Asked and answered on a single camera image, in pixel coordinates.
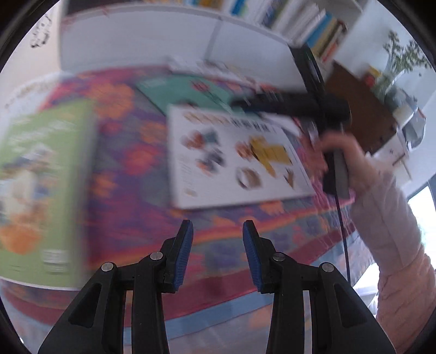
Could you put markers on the white bookshelf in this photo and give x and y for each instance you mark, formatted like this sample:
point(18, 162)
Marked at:
point(238, 41)

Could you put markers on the colourful jar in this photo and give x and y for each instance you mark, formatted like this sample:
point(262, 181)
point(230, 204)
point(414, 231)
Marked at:
point(371, 76)

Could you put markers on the person's right hand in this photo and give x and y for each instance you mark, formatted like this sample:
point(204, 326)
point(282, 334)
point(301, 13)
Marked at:
point(354, 160)

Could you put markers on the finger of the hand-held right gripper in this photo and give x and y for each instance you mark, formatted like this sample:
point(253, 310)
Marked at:
point(272, 103)

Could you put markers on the black cloud wall sticker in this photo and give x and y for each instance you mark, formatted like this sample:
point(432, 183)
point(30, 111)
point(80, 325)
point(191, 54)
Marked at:
point(41, 39)

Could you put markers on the window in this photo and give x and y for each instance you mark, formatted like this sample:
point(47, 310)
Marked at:
point(424, 211)

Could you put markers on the white side table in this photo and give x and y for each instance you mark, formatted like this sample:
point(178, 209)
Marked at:
point(391, 156)

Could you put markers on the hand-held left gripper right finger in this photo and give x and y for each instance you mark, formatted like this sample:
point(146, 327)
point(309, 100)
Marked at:
point(252, 258)

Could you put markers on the brown wooden cabinet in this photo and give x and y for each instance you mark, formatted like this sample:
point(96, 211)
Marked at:
point(361, 105)

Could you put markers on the light green hardcover book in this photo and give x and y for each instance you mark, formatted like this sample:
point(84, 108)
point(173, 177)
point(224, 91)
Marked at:
point(51, 153)

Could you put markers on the white book with colourful pictures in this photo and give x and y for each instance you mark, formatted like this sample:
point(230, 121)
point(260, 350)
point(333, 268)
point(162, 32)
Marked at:
point(224, 180)

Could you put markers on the row of shelved books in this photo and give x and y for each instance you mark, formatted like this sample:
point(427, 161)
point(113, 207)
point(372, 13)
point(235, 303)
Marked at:
point(306, 23)

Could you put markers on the white appliance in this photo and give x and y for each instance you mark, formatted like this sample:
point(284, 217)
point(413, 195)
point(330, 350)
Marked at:
point(412, 126)

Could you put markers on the floral blanket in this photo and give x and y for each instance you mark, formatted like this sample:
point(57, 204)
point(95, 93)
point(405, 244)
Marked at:
point(136, 190)

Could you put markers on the glass vase with plant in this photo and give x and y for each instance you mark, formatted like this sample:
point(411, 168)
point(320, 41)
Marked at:
point(398, 58)

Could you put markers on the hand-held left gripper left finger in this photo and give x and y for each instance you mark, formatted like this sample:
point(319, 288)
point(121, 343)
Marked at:
point(182, 252)

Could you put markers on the teal book with girl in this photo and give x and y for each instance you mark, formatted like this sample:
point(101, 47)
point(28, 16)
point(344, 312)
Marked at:
point(170, 90)

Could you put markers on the person's right forearm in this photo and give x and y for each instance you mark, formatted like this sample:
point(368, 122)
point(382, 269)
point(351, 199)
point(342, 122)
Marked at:
point(391, 221)

